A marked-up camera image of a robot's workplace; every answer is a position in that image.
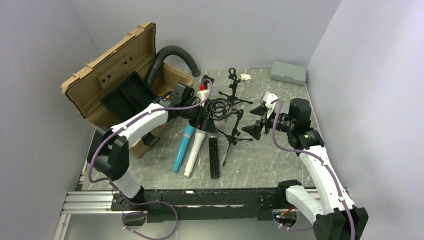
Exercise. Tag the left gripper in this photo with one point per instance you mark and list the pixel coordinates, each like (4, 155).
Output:
(204, 123)

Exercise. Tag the white pipe elbow fitting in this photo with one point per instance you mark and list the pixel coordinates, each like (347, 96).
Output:
(245, 78)

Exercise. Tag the grey plastic case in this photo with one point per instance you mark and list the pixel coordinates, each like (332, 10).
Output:
(288, 73)

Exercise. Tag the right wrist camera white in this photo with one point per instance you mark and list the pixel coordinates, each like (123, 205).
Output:
(269, 102)

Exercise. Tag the white microphone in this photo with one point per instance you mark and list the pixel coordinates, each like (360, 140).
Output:
(199, 137)

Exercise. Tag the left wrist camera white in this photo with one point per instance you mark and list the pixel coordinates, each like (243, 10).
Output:
(204, 90)

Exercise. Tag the black tripod stand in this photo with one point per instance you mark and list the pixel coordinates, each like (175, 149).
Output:
(227, 126)
(233, 89)

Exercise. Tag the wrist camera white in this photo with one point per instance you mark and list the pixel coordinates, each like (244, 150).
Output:
(204, 90)
(269, 102)

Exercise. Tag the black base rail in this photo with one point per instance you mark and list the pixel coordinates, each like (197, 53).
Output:
(206, 204)

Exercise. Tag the cyan blue microphone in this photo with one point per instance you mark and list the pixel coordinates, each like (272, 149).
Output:
(187, 134)

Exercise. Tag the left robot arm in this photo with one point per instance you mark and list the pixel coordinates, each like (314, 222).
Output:
(110, 147)

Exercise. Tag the black glitter microphone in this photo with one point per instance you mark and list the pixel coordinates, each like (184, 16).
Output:
(213, 157)

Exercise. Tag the black tray insert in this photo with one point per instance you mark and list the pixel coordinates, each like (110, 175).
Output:
(129, 98)

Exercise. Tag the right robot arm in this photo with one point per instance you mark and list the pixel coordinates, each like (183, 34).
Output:
(334, 216)

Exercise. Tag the black round-base mic stand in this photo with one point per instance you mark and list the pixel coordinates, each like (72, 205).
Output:
(206, 82)

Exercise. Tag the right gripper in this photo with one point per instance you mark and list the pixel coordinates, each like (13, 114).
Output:
(254, 130)

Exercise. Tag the aluminium frame rail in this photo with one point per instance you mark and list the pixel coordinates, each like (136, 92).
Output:
(86, 203)

